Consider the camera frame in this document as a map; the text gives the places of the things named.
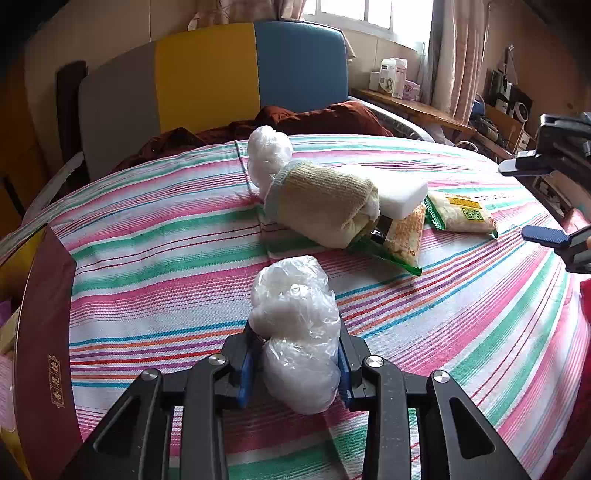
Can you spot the beige knitted sock roll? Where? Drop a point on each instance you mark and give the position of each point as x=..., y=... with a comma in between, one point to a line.
x=318, y=198

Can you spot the black rolled mat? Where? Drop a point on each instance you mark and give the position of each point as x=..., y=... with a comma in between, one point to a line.
x=71, y=106

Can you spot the wooden wardrobe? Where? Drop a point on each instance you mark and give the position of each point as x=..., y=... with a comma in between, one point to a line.
x=18, y=152

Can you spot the orange cracker snack packet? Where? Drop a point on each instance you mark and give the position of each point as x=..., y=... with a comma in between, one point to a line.
x=404, y=235

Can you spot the red clothing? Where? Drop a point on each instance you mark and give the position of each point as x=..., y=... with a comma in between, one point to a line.
x=584, y=300

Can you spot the white stuffed clear plastic bag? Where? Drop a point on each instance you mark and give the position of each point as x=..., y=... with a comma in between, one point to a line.
x=270, y=147
x=295, y=314

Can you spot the pale patterned curtain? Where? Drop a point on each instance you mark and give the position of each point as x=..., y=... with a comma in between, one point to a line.
x=249, y=9
x=457, y=60

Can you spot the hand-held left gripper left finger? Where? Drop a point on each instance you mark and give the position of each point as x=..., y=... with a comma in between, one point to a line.
x=247, y=369

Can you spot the white bed rail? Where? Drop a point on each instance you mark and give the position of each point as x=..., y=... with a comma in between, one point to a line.
x=406, y=124
x=64, y=170

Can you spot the grey yellow blue headboard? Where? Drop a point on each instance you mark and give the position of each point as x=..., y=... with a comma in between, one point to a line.
x=203, y=74

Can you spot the striped bed sheet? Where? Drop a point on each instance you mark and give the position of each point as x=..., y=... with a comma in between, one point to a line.
x=161, y=258

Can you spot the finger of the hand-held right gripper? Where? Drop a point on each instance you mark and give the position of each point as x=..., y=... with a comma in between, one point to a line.
x=526, y=167
x=545, y=234

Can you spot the window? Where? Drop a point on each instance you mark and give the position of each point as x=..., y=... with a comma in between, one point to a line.
x=369, y=16

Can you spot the dark red and gold box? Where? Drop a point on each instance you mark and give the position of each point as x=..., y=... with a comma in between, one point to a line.
x=46, y=346

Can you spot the cluttered side shelf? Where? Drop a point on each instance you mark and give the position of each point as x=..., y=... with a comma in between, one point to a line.
x=501, y=115

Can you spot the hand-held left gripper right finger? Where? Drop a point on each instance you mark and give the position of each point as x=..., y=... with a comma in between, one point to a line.
x=344, y=376

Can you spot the yellow label snack packet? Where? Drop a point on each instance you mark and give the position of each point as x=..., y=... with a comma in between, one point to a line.
x=461, y=214

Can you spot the tall white box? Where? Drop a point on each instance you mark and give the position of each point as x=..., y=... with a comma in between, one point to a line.
x=399, y=69

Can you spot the dark red blanket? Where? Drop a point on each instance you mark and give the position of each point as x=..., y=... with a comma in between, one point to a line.
x=323, y=117

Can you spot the white box with round print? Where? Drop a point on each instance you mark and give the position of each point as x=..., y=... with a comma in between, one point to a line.
x=382, y=83

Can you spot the white foam block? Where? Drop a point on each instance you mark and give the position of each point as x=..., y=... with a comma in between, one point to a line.
x=401, y=191

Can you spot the small pink box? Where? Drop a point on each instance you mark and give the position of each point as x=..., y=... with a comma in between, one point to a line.
x=412, y=90

